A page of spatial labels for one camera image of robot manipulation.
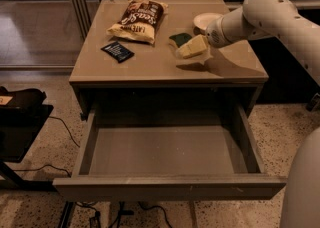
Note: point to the brown chip bag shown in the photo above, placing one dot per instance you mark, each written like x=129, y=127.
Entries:
x=140, y=21

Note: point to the small black snack packet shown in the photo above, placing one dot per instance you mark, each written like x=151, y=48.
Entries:
x=118, y=52

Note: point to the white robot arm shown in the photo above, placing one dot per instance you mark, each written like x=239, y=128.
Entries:
x=301, y=37

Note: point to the black bag with label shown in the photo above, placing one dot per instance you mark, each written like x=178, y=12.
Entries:
x=26, y=99

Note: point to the white bowl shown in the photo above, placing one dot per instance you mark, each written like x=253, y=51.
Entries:
x=201, y=21

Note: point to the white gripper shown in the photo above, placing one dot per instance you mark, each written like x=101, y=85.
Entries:
x=215, y=35

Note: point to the black power adapter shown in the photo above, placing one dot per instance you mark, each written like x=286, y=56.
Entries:
x=95, y=220

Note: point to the green and yellow sponge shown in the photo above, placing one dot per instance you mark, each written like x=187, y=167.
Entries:
x=180, y=39

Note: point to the black side table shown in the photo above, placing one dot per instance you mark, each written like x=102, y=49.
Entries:
x=16, y=137

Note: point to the grey drawer cabinet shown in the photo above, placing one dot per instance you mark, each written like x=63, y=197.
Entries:
x=157, y=65

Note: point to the open grey top drawer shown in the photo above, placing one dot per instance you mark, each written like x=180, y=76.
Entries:
x=181, y=154

